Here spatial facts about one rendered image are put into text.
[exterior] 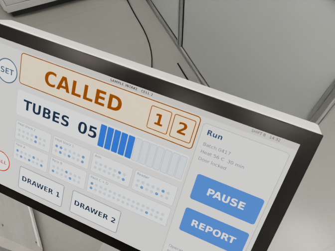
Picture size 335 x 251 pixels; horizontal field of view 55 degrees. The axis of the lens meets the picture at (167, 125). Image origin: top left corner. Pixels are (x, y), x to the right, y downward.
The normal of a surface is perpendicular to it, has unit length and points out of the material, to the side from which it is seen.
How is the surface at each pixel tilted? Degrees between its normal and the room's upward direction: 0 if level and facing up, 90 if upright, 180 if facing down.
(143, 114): 50
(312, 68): 90
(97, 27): 0
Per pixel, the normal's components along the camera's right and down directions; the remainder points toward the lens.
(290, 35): -0.90, 0.37
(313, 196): 0.00, -0.50
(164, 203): -0.32, 0.29
